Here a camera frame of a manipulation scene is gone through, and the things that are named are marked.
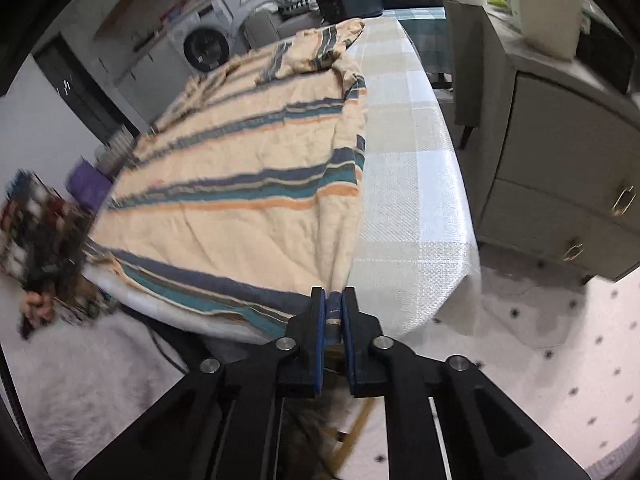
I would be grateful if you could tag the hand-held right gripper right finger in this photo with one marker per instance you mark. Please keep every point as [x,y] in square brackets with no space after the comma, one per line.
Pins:
[352,345]

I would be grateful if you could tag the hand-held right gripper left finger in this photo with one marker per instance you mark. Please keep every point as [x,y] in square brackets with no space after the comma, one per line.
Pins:
[317,340]

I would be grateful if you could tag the striped beige shirt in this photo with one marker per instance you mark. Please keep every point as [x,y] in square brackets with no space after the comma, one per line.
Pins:
[225,200]

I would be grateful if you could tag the purple box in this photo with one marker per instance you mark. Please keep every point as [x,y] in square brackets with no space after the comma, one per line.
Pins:
[87,182]

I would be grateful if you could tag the wooden table leg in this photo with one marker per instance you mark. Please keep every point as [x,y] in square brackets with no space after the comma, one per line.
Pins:
[352,432]

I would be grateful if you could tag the dark door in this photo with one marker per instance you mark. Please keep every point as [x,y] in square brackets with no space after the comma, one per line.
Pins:
[80,90]

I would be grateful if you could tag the grey fluffy rug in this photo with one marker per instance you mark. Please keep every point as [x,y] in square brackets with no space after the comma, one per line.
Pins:
[90,390]

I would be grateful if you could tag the plaid tablecloth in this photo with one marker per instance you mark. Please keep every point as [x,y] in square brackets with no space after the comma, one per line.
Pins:
[410,185]

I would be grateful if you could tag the dotted white rug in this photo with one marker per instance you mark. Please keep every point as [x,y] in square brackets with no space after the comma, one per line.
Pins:
[525,385]

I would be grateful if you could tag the kitchen base cabinet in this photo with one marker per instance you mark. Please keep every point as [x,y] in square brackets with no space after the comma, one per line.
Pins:
[145,70]

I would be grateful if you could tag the white washing machine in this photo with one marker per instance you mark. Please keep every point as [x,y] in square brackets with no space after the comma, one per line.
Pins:
[205,40]

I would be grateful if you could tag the grey sideboard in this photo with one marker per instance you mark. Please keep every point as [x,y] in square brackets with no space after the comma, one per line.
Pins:
[550,160]

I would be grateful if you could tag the grey sofa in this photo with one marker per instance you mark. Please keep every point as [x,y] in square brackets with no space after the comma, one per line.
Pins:
[270,25]

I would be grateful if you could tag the grey blanket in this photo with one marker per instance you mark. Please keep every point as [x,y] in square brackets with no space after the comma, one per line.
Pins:
[265,7]

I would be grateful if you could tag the black box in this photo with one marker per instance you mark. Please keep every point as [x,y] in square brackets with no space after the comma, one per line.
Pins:
[605,52]

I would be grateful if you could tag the beige board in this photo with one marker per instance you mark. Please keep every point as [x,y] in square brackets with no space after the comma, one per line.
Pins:
[547,5]

